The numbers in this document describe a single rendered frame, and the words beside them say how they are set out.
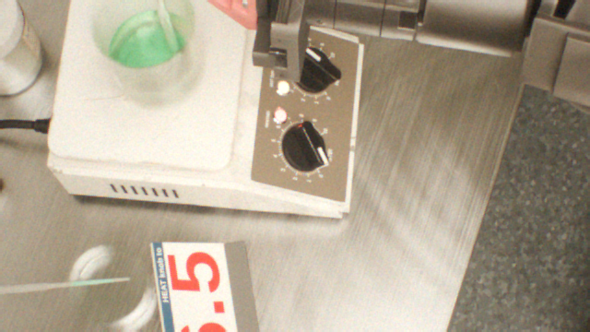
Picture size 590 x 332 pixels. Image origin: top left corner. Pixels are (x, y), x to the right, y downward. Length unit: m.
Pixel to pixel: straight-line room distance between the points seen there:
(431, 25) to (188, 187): 0.25
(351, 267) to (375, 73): 0.14
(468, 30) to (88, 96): 0.29
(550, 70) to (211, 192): 0.29
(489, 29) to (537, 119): 1.09
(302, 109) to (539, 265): 0.86
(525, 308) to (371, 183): 0.79
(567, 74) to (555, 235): 1.08
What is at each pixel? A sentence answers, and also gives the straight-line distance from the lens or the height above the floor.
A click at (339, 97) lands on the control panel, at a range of 0.80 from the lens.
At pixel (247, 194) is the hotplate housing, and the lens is 0.76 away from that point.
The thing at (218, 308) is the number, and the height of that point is 0.76.
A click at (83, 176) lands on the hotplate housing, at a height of 0.81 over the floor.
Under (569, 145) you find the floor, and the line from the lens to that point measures 1.65.
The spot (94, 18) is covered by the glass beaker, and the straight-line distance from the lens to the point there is 0.70.
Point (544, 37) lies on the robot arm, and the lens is 0.54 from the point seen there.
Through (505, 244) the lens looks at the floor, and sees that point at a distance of 1.60.
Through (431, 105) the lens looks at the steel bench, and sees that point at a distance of 0.84.
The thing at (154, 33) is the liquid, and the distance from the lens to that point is 0.74.
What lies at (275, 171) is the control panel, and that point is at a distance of 0.76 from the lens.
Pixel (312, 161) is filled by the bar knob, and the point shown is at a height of 0.81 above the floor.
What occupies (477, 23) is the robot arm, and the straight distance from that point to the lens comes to 0.56.
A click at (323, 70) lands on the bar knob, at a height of 0.81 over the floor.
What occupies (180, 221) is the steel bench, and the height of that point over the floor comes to 0.75.
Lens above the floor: 1.54
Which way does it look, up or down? 73 degrees down
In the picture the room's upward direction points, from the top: 5 degrees counter-clockwise
